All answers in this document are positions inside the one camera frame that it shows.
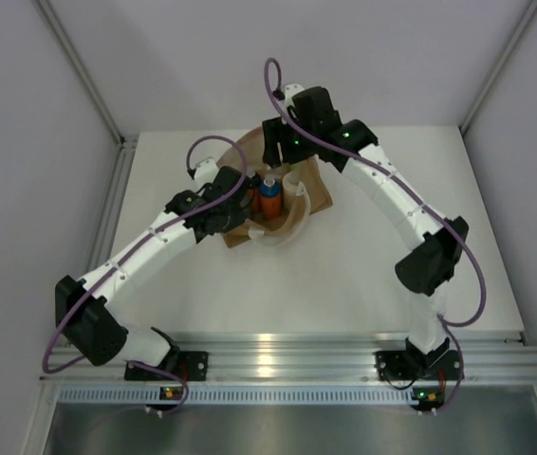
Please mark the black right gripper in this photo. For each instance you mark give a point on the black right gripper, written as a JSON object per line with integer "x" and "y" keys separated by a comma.
{"x": 274, "y": 133}

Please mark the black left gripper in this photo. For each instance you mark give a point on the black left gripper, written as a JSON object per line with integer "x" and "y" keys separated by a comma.
{"x": 237, "y": 219}

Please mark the cream pump bottle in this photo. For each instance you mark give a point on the cream pump bottle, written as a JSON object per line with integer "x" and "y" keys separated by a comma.
{"x": 290, "y": 183}

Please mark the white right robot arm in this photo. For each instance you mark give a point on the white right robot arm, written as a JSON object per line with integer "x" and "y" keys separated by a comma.
{"x": 434, "y": 242}

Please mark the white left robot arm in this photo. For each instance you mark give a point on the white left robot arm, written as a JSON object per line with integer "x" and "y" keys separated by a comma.
{"x": 88, "y": 310}

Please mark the orange bottle blue cap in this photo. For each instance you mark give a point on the orange bottle blue cap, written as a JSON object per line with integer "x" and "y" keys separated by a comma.
{"x": 266, "y": 196}

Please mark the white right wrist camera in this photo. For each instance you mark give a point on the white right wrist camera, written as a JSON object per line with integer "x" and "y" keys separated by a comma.
{"x": 289, "y": 91}

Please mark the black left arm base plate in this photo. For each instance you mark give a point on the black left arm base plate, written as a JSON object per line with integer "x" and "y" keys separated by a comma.
{"x": 186, "y": 365}

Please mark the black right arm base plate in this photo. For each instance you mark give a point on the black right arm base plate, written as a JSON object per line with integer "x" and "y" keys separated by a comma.
{"x": 402, "y": 366}

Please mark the perforated grey cable duct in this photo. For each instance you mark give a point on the perforated grey cable duct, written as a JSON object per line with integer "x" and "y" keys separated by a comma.
{"x": 245, "y": 395}

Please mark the right aluminium frame post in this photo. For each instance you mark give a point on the right aluminium frame post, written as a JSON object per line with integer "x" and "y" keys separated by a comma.
{"x": 513, "y": 42}

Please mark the aluminium frame post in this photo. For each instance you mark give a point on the aluminium frame post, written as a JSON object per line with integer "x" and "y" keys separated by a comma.
{"x": 58, "y": 31}
{"x": 513, "y": 42}

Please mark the left aluminium frame post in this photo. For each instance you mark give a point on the left aluminium frame post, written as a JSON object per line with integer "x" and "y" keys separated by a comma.
{"x": 58, "y": 31}

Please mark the aluminium mounting rail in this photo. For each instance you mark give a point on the aluminium mounting rail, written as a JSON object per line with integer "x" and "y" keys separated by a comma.
{"x": 500, "y": 358}

